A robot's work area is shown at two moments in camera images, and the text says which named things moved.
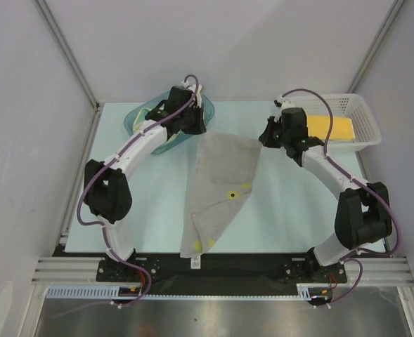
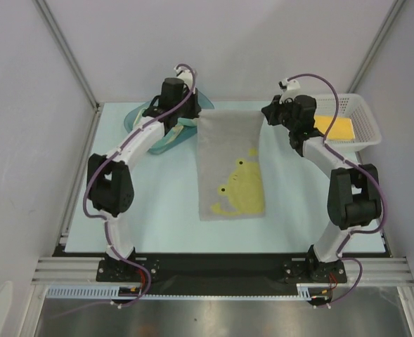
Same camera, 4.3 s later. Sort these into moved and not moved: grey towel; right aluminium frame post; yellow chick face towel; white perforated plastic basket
Moved: grey towel
Not moved: yellow chick face towel; white perforated plastic basket; right aluminium frame post
